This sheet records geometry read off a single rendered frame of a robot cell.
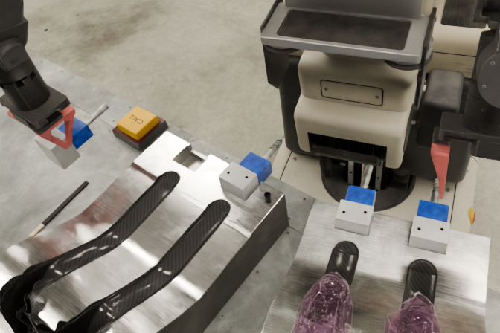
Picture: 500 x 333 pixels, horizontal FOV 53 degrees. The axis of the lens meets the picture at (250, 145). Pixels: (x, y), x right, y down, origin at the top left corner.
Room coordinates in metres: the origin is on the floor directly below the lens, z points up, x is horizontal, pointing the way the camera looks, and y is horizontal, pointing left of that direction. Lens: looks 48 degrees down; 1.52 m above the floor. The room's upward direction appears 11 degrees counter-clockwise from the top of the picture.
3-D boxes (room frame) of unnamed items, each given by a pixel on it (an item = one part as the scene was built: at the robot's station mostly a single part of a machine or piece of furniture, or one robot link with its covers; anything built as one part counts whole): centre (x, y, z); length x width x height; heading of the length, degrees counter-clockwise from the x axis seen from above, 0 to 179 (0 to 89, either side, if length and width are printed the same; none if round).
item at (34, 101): (0.62, 0.31, 1.06); 0.10 x 0.07 x 0.07; 44
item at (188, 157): (0.58, 0.10, 0.87); 0.05 x 0.05 x 0.04; 44
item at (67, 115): (0.61, 0.31, 0.99); 0.07 x 0.07 x 0.09; 43
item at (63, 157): (0.65, 0.29, 0.93); 0.13 x 0.05 x 0.05; 133
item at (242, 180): (0.53, -0.01, 0.89); 0.13 x 0.05 x 0.05; 134
